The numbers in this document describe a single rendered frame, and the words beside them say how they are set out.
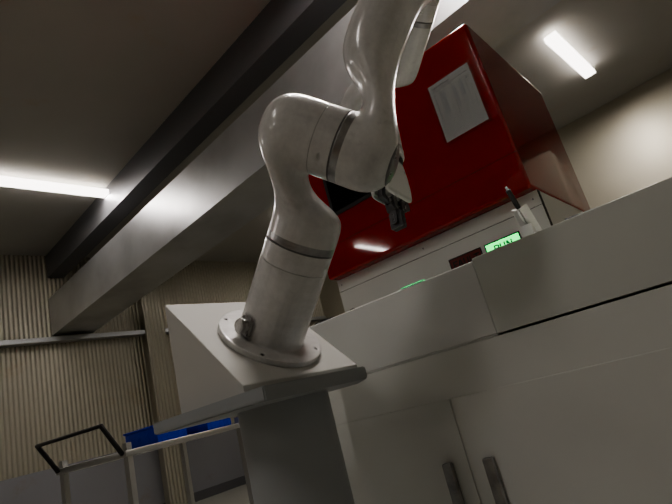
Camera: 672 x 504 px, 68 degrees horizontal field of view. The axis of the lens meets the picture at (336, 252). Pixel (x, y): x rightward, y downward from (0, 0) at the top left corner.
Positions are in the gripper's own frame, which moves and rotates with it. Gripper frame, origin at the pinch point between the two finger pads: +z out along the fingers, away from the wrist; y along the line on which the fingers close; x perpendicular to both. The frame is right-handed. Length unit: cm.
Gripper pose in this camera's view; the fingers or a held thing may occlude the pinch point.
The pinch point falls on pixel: (397, 220)
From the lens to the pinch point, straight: 111.6
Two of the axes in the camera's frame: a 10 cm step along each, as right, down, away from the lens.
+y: -6.8, -2.5, -6.9
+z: 1.1, 8.9, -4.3
